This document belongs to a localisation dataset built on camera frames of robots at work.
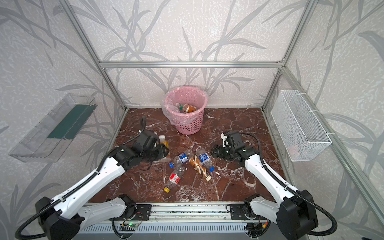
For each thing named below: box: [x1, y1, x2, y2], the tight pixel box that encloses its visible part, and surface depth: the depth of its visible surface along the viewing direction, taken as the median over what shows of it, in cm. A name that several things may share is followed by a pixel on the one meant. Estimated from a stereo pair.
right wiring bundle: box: [243, 215, 271, 240], surface depth 71 cm
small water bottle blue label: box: [195, 146, 215, 172], surface depth 91 cm
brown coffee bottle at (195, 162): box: [189, 155, 212, 182], surface depth 86 cm
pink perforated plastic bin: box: [164, 86, 208, 135], surface depth 98 cm
